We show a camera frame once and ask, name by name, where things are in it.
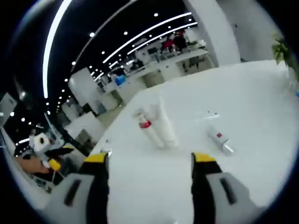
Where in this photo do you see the green potted plant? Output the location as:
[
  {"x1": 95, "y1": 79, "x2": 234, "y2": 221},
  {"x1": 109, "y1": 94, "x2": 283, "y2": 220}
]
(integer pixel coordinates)
[{"x1": 271, "y1": 32, "x2": 299, "y2": 82}]

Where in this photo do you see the white skincare tube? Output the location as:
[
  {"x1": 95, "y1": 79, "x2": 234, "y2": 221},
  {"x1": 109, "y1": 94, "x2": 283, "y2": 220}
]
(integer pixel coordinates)
[{"x1": 153, "y1": 97, "x2": 179, "y2": 148}]

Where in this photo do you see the long white counter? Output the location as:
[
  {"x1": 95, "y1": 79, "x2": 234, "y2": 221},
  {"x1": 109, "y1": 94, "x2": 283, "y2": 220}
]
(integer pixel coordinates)
[{"x1": 104, "y1": 50, "x2": 211, "y2": 94}]

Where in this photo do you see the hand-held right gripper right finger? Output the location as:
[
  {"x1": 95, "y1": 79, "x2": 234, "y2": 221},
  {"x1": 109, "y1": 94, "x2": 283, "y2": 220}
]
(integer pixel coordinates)
[{"x1": 191, "y1": 152, "x2": 256, "y2": 224}]

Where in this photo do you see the white skincare bottle red collar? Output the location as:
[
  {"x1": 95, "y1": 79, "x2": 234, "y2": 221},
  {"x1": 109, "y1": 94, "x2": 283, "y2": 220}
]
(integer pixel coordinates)
[{"x1": 133, "y1": 108, "x2": 165, "y2": 149}]

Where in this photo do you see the grey hanging panel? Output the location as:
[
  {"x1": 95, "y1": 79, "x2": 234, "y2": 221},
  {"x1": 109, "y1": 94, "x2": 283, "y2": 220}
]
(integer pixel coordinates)
[{"x1": 0, "y1": 92, "x2": 18, "y2": 128}]

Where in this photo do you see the curved ceiling light strip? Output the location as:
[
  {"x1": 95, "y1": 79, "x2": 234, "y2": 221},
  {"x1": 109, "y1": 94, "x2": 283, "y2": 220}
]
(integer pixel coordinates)
[{"x1": 42, "y1": 0, "x2": 73, "y2": 99}]

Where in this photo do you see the white skincare bottle clear cap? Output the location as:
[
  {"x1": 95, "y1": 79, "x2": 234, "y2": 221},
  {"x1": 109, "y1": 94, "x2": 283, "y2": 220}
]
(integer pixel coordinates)
[{"x1": 207, "y1": 127, "x2": 235, "y2": 156}]

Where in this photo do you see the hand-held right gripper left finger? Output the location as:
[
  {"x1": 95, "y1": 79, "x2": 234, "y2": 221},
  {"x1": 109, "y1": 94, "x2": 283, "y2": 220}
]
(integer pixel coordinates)
[{"x1": 44, "y1": 153, "x2": 110, "y2": 224}]

